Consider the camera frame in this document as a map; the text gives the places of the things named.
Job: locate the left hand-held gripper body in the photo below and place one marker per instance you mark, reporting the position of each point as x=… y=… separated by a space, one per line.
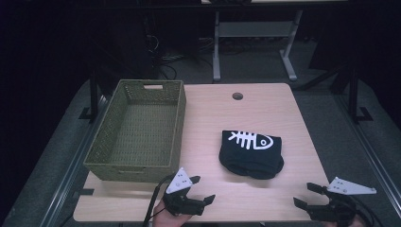
x=179 y=184

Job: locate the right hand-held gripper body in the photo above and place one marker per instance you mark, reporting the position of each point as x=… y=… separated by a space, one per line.
x=339 y=208

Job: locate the black cloth fishbone print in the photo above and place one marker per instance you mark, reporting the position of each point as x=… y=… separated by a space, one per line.
x=249 y=159

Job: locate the green woven basket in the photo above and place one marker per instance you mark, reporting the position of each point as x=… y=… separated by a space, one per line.
x=142 y=132

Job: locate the person's right hand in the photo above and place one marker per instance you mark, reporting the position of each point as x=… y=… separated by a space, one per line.
x=331 y=224

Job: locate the person's left hand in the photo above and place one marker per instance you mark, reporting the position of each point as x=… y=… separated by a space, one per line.
x=165 y=217

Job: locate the black metal stand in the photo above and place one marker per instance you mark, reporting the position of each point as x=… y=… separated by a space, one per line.
x=93 y=94
x=354 y=94

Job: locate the aluminium floor rail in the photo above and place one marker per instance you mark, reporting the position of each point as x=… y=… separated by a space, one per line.
x=372 y=151
x=74 y=160

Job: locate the grey metal desk frame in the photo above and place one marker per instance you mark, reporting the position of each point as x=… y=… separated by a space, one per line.
x=255 y=30

